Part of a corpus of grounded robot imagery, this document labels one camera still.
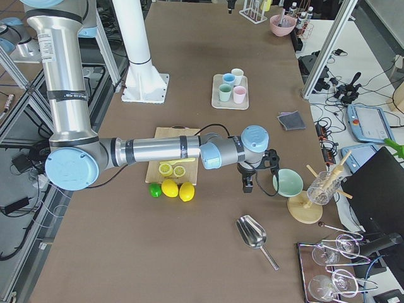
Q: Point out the aluminium frame post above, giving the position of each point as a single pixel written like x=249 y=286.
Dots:
x=341 y=19

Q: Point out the white wire rack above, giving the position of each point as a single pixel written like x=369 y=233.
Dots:
x=254 y=11

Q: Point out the yellow plastic knife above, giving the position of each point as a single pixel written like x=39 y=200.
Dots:
x=183 y=160

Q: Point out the grey folded cloth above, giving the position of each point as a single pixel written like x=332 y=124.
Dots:
x=291 y=121

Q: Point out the clear glass mug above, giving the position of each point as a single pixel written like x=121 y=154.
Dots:
x=318 y=193

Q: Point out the blue cup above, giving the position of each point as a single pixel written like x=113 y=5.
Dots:
x=229 y=79

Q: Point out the blue teach pendant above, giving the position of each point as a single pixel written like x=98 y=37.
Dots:
x=368 y=123
x=360 y=154

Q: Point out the cream cup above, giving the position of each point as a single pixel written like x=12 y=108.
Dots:
x=238 y=74

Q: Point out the yellow lemon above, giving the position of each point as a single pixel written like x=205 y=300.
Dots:
x=170 y=188
x=186 y=192

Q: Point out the wooden cup tree stand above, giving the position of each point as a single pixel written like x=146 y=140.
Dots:
x=304 y=210

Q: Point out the green bowl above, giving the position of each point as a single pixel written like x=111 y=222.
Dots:
x=288 y=183

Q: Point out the white pedestal column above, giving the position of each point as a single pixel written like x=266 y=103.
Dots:
x=143 y=84

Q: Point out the wine glass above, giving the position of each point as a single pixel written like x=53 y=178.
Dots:
x=344 y=283
x=347 y=246
x=323 y=255
x=321 y=288

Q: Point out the yellow cup on rack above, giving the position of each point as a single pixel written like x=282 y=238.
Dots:
x=266 y=5

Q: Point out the green lime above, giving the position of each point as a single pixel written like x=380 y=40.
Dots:
x=155 y=190

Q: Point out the black monitor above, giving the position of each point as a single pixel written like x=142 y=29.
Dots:
x=377 y=190

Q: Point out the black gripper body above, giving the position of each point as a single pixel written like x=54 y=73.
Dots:
x=246 y=172

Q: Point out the green cup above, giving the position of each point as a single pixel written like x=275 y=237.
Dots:
x=225 y=91

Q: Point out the metal scoop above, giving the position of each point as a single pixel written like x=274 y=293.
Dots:
x=254 y=235

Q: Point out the beige rabbit tray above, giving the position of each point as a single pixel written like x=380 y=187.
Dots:
x=230 y=104

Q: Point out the pink bowl with ice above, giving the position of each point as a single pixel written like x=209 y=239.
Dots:
x=284 y=28

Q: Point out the metal muddler in bowl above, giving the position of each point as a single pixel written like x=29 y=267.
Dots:
x=280 y=20

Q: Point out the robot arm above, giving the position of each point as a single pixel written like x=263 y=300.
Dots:
x=77 y=155

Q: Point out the pink cup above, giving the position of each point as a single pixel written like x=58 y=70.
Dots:
x=239 y=94

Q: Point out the wooden cutting board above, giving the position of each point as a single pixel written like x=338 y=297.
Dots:
x=152 y=174

